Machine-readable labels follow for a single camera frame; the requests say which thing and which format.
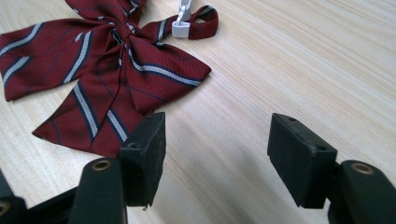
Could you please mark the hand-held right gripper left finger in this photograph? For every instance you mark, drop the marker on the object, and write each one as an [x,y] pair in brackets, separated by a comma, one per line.
[140,168]

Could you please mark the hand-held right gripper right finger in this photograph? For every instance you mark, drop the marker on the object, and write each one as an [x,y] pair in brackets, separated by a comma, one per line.
[302,161]

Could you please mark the dark red striped bow tie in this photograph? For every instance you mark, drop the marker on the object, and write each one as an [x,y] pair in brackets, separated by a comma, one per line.
[102,71]

